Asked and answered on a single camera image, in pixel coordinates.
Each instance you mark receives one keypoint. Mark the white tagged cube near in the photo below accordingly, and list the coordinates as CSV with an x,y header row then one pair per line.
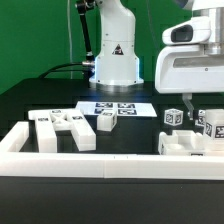
x,y
173,117

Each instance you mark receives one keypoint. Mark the white tagged cube far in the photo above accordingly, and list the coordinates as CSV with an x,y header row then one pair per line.
x,y
200,121

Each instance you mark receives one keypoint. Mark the white chair back frame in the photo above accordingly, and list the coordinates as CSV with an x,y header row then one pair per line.
x,y
49,122

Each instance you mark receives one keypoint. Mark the white tag marker sheet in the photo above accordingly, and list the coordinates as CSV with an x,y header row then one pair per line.
x,y
121,108

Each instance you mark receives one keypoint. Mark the white tagged cube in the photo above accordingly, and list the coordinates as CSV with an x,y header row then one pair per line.
x,y
200,121
173,117

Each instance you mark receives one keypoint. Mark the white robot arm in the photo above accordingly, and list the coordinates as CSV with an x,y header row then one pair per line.
x,y
117,66

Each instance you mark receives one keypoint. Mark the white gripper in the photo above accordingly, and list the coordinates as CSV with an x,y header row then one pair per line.
x,y
185,65

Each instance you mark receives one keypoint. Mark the white chair seat block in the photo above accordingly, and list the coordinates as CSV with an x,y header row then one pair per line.
x,y
189,143

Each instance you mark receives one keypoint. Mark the white U-shaped fence frame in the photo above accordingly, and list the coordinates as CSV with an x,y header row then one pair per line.
x,y
15,162

